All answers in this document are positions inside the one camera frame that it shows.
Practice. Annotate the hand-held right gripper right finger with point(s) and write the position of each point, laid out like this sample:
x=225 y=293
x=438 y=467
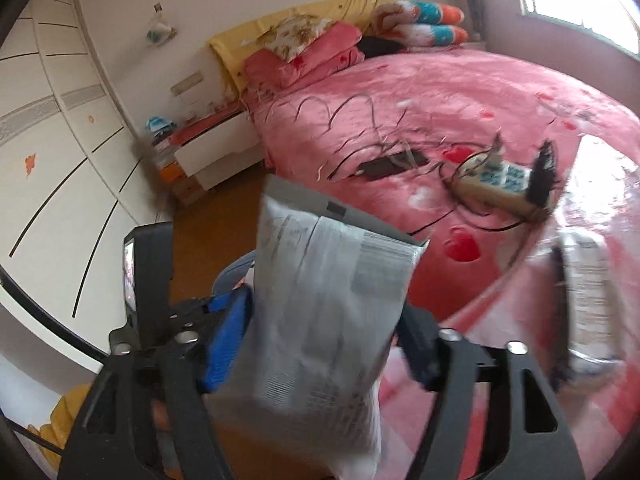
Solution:
x=420 y=355

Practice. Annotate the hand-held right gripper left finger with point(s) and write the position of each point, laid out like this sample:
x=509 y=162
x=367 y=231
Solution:
x=227 y=345

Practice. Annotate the pink plastic bin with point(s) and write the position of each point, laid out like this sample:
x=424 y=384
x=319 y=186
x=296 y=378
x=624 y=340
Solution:
x=230 y=272

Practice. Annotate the grey printed packet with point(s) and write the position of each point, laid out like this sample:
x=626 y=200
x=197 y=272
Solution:
x=320 y=310

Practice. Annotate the white nightstand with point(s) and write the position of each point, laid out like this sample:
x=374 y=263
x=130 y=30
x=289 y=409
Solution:
x=215 y=150

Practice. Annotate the white black-edged packet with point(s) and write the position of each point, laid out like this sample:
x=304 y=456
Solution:
x=590 y=300

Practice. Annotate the beige power strip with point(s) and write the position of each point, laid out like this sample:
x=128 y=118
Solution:
x=495 y=180

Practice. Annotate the white wardrobe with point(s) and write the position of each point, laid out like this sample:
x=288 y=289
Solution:
x=50 y=110

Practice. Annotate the black flat power adapter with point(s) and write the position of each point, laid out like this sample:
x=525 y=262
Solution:
x=390 y=165

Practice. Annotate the black plug-in charger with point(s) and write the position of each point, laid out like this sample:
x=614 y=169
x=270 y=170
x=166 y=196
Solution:
x=542 y=170

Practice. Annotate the yellow headboard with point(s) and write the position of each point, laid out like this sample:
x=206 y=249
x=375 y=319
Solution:
x=230 y=50

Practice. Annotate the bed with pink sheet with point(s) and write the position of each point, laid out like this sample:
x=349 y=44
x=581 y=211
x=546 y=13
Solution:
x=425 y=90

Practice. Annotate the pink folded blanket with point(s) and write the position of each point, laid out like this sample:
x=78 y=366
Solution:
x=320 y=60

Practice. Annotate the floral pillow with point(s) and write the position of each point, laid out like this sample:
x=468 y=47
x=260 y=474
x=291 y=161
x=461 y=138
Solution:
x=295 y=35

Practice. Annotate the black cloth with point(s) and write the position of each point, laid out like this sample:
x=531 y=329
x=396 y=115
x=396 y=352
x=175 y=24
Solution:
x=380 y=46

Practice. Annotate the blue orange bolster pillow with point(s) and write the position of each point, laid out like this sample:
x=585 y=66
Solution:
x=420 y=12

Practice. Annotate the grey curtain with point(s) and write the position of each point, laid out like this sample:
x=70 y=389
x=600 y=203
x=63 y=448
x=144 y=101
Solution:
x=472 y=0

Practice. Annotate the wall socket panel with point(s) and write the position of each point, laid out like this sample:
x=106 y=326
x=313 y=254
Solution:
x=186 y=84

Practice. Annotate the wall hanging pouch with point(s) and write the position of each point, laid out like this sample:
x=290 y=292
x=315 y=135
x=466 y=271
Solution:
x=161 y=30

